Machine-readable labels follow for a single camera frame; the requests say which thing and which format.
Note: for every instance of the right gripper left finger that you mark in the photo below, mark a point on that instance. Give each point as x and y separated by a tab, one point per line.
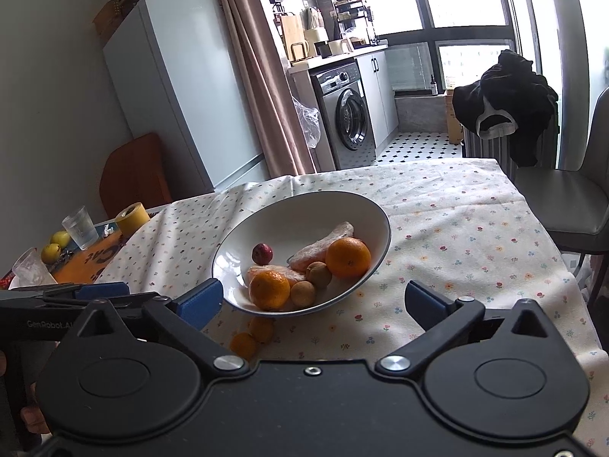
179	323

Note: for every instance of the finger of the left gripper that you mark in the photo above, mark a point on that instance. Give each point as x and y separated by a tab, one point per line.
100	290
119	304

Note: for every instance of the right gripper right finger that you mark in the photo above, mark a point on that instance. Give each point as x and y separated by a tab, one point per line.
446	324

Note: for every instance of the small kumquat front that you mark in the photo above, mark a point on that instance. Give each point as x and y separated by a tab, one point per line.
244	345

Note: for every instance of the small kumquat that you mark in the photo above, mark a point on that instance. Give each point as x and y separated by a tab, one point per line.
244	345
262	329

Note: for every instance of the large mandarin orange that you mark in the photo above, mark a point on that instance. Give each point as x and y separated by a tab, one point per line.
348	258
269	291

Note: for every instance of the brown longan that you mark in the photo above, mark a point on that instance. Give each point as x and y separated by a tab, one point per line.
303	294
318	274

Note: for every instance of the white kitchen cabinet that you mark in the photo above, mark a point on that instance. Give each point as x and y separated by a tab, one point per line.
377	89

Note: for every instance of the person's left hand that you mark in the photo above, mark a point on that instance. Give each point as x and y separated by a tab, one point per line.
30	412

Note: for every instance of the orange printed mat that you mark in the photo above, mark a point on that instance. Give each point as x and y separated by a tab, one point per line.
84	267

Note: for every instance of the yellow fruit lower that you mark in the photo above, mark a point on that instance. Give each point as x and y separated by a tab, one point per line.
51	253

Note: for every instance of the yellow fruit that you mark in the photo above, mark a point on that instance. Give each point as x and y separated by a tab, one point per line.
51	253
61	238

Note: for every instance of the yellow fruit upper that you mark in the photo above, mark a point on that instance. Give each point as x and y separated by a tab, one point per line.
61	238

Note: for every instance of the clear plastic cup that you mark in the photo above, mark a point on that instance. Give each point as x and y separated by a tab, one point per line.
29	271

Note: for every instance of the clear drinking glass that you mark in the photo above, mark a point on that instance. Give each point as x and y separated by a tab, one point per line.
81	228

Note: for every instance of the small kumquat back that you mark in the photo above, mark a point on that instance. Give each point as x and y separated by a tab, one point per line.
262	329

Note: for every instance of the yellow tape roll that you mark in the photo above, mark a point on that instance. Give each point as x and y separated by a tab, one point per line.
131	219

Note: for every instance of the floral white tablecloth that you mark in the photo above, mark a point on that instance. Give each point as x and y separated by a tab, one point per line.
457	226

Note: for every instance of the small dark red fruit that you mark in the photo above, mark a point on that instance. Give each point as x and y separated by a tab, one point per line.
262	254

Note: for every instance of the brown wooden chair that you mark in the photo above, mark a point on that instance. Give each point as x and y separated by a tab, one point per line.
133	173

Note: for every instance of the white plate dark rim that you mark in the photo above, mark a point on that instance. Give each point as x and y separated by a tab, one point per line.
289	225

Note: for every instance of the pale peeled citrus segment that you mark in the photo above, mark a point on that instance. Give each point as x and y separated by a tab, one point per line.
316	252

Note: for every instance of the grey leather chair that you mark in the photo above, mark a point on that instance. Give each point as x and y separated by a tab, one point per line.
573	205

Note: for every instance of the cardboard box on floor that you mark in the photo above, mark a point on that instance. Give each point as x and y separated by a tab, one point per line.
454	127

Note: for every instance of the pink curtain left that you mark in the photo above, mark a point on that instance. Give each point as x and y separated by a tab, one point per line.
264	81

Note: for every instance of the grey washing machine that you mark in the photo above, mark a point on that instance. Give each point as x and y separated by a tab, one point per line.
345	116

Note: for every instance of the black clothes pile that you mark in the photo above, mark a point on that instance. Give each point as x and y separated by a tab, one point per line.
509	100

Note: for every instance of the small dark bottle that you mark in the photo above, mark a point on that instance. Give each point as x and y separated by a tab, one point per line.
433	86

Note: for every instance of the clear plastic bag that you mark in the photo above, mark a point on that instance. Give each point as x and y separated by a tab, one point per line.
309	121

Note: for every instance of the white refrigerator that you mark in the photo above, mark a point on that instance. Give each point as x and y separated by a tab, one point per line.
171	63

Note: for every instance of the wooden cutting board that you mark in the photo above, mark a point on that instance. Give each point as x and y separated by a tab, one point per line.
297	49

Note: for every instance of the black dish rack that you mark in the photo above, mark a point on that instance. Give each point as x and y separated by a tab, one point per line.
354	20

